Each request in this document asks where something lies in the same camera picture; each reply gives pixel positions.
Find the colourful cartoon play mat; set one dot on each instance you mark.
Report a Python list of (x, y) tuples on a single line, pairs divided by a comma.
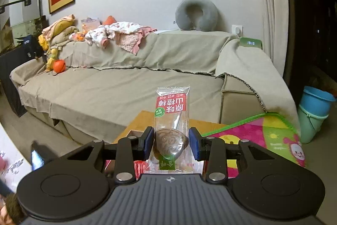
[(269, 130)]

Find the round red hawthorn snack packet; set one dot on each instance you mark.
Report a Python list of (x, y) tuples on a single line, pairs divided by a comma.
[(140, 167)]

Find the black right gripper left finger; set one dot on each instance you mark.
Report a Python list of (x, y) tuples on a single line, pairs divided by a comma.
[(145, 144)]

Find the orange toy ball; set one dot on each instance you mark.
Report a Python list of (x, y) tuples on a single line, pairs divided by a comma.
[(59, 66)]

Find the glass fish tank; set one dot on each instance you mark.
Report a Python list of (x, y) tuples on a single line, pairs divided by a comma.
[(18, 20)]

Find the beige covered sofa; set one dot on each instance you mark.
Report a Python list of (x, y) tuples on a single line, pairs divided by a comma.
[(103, 90)]

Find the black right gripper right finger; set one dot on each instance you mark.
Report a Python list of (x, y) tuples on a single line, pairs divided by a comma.
[(198, 145)]

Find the blue plastic bucket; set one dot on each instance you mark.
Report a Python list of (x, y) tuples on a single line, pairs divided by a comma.
[(316, 101)]

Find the green plastic bucket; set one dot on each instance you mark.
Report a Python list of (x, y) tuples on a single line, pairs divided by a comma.
[(310, 124)]

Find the yellow plush toy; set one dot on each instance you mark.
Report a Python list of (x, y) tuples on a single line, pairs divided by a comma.
[(54, 37)]

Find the pink cardboard box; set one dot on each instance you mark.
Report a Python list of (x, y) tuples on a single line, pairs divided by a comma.
[(132, 134)]

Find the green digital clock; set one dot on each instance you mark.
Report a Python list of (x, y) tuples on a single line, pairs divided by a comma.
[(251, 42)]

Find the grey neck pillow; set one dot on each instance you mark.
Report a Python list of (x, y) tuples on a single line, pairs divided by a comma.
[(199, 15)]

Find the white wall socket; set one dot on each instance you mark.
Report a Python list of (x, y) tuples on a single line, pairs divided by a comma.
[(237, 30)]

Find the beige curtain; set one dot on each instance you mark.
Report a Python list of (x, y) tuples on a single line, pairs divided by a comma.
[(275, 18)]

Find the pink baby clothes pile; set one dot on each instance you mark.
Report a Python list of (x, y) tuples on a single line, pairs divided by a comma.
[(126, 35)]

